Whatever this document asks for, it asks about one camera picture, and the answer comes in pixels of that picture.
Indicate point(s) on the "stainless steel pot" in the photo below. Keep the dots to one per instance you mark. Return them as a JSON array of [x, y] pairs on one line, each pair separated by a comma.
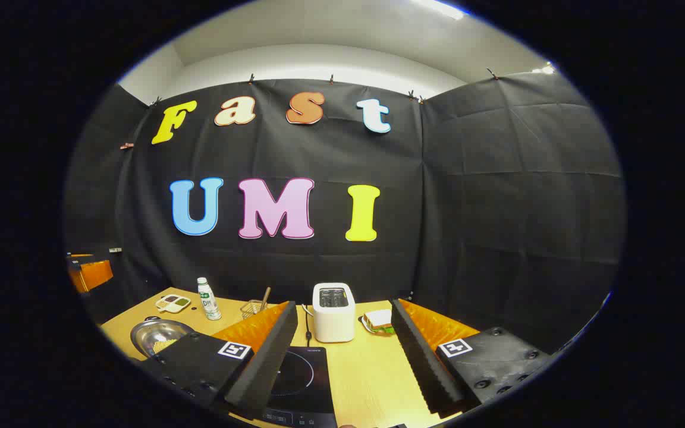
[[155, 333]]

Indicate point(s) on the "black induction cooktop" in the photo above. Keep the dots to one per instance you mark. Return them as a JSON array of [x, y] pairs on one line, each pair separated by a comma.
[[310, 377]]

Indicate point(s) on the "sandwich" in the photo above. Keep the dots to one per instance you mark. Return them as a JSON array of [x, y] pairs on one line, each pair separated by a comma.
[[380, 319]]

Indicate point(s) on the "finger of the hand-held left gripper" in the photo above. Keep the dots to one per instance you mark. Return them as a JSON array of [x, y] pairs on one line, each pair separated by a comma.
[[94, 274]]

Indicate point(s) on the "black backdrop cloth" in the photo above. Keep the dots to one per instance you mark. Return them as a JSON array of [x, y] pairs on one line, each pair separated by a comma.
[[467, 208]]

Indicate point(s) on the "white drink bottle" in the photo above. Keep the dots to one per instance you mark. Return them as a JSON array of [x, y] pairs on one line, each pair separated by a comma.
[[208, 300]]

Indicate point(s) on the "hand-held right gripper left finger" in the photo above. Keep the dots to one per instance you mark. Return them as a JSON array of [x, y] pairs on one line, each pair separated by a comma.
[[259, 368]]

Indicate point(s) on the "white divided dish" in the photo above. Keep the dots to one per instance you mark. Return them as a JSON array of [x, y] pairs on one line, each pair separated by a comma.
[[171, 304]]

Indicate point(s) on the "pile of yellow soybeans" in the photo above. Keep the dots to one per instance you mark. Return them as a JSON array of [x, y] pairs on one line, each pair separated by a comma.
[[164, 345]]

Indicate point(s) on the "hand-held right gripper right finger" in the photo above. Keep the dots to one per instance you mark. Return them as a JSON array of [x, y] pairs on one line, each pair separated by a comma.
[[423, 362]]

